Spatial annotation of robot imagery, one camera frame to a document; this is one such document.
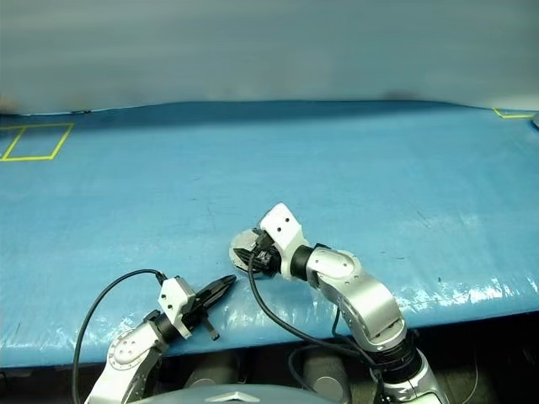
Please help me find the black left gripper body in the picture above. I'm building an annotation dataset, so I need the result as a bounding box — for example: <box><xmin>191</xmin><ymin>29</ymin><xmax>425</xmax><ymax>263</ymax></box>
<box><xmin>181</xmin><ymin>293</ymin><xmax>221</xmax><ymax>343</ymax></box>

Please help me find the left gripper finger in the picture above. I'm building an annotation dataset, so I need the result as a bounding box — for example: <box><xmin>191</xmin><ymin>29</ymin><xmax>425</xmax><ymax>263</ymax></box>
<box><xmin>197</xmin><ymin>274</ymin><xmax>237</xmax><ymax>298</ymax></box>
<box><xmin>201</xmin><ymin>284</ymin><xmax>236</xmax><ymax>308</ymax></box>

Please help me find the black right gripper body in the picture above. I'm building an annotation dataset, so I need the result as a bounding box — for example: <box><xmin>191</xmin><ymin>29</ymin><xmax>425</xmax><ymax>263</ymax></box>
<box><xmin>250</xmin><ymin>232</ymin><xmax>283</xmax><ymax>279</ymax></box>

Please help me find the grey rounded cylinder under table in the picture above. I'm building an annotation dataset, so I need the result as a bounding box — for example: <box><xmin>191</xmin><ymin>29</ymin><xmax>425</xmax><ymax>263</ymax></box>
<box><xmin>184</xmin><ymin>356</ymin><xmax>237</xmax><ymax>389</ymax></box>
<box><xmin>302</xmin><ymin>348</ymin><xmax>354</xmax><ymax>401</ymax></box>

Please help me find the grey robot torso shell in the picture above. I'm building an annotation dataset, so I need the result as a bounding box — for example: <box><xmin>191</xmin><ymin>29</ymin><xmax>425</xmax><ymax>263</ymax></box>
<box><xmin>141</xmin><ymin>381</ymin><xmax>323</xmax><ymax>404</ymax></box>

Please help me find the blue plastic table sheet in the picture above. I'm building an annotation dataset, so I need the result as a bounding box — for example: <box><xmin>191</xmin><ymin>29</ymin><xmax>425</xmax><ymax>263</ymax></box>
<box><xmin>0</xmin><ymin>99</ymin><xmax>539</xmax><ymax>369</ymax></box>

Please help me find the large yellow tape rectangle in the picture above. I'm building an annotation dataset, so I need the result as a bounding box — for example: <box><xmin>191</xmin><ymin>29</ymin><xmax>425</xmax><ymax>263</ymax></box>
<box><xmin>0</xmin><ymin>122</ymin><xmax>75</xmax><ymax>162</ymax></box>

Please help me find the small yellow tape corner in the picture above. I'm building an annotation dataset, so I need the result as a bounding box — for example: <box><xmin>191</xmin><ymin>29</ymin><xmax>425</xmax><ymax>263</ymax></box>
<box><xmin>492</xmin><ymin>107</ymin><xmax>536</xmax><ymax>120</ymax></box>

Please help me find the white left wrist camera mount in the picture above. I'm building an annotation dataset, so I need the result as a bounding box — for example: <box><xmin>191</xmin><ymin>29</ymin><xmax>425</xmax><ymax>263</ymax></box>
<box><xmin>157</xmin><ymin>276</ymin><xmax>197</xmax><ymax>340</ymax></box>

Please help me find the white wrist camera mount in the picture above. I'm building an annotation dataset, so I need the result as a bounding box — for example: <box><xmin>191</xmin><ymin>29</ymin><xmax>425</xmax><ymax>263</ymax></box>
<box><xmin>157</xmin><ymin>276</ymin><xmax>197</xmax><ymax>340</ymax></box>
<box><xmin>259</xmin><ymin>202</ymin><xmax>311</xmax><ymax>281</ymax></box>

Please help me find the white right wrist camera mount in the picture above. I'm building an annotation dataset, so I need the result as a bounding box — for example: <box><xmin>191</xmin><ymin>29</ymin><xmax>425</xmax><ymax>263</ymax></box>
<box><xmin>259</xmin><ymin>202</ymin><xmax>311</xmax><ymax>281</ymax></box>

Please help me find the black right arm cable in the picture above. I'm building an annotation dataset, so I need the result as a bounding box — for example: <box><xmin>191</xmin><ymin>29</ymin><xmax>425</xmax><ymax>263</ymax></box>
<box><xmin>248</xmin><ymin>252</ymin><xmax>385</xmax><ymax>393</ymax></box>

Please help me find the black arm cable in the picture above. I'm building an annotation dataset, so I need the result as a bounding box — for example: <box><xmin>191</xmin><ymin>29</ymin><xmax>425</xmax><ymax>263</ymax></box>
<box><xmin>72</xmin><ymin>268</ymin><xmax>168</xmax><ymax>404</ymax></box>
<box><xmin>248</xmin><ymin>252</ymin><xmax>385</xmax><ymax>393</ymax></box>

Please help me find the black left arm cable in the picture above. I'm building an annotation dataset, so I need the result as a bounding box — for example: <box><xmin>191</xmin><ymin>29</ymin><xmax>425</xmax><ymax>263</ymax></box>
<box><xmin>72</xmin><ymin>268</ymin><xmax>168</xmax><ymax>404</ymax></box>

